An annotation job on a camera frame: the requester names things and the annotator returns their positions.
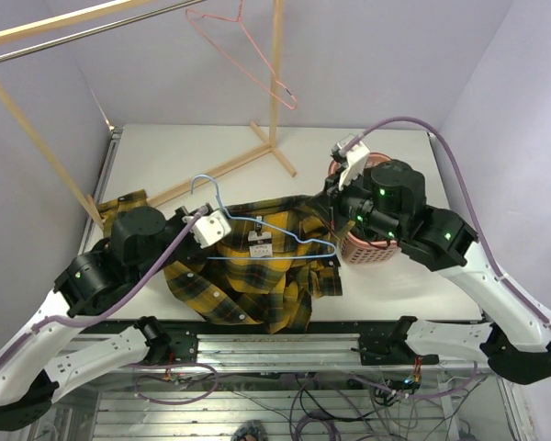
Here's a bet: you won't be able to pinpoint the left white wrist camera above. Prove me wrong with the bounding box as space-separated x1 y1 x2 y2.
190 204 232 249

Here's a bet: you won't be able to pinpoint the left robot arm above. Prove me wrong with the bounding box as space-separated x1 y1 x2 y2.
0 205 211 432

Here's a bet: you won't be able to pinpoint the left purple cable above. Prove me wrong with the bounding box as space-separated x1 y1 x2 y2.
0 206 210 387

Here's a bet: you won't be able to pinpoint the aluminium rail base frame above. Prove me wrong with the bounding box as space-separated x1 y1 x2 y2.
28 323 535 440

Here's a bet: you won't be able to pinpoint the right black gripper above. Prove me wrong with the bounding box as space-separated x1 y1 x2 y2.
308 164 405 241

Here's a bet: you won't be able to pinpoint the wooden clothes rack frame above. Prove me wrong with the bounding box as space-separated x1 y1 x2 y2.
0 1 297 228

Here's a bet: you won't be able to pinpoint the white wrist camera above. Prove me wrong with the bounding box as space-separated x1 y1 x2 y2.
329 135 370 190
190 204 232 249

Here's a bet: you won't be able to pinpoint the blue wire hanger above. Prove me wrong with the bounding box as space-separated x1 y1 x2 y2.
190 174 337 261

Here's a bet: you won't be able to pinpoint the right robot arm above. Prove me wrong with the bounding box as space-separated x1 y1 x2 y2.
320 160 551 385

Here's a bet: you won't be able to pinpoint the metal hanging rod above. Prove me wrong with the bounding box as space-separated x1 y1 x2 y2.
0 0 204 63

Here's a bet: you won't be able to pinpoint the loose cables under table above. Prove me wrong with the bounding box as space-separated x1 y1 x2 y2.
132 356 483 441

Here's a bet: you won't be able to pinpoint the pink plastic laundry basket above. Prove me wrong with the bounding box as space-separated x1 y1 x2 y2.
328 153 399 265

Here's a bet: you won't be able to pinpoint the pink wire hanger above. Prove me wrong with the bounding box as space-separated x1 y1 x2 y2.
185 1 298 110

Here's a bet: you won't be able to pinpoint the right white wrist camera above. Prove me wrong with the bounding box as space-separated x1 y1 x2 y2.
329 135 370 190

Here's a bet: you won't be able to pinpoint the yellow plaid shirt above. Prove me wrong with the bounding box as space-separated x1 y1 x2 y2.
95 188 343 335

